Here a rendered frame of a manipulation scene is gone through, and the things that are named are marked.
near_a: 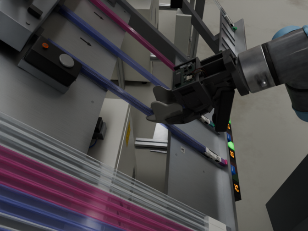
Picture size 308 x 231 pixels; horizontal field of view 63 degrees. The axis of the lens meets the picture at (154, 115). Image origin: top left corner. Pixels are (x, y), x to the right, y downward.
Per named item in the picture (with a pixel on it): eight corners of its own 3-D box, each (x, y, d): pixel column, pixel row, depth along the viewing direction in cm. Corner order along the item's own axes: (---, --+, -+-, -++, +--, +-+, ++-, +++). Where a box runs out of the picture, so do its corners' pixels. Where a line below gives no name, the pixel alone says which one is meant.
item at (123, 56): (211, 124, 73) (215, 122, 72) (211, 128, 72) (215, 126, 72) (51, 0, 50) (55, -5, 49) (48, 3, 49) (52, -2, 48)
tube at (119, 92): (222, 161, 67) (225, 160, 67) (222, 166, 66) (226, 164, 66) (45, 41, 44) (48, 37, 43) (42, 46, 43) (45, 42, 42)
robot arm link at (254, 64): (269, 67, 47) (279, 97, 42) (244, 76, 49) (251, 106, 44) (257, 35, 43) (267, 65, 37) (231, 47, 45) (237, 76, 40)
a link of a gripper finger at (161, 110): (134, 104, 52) (173, 86, 48) (149, 121, 55) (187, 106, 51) (132, 115, 50) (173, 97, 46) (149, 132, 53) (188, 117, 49)
